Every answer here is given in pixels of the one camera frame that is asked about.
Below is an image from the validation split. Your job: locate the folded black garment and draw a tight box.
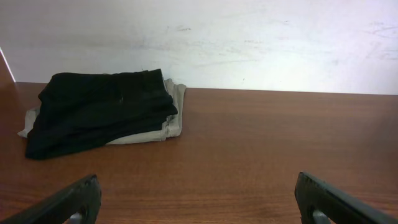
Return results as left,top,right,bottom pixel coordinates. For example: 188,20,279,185
25,69,177,160

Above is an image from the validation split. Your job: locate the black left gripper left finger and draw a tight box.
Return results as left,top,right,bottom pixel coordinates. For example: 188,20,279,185
1,174,101,224

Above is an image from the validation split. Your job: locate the folded beige garment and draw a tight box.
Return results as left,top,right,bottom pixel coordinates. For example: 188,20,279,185
18,79,186,144

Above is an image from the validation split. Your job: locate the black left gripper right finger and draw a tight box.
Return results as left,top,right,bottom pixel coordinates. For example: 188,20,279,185
294,172,397,224

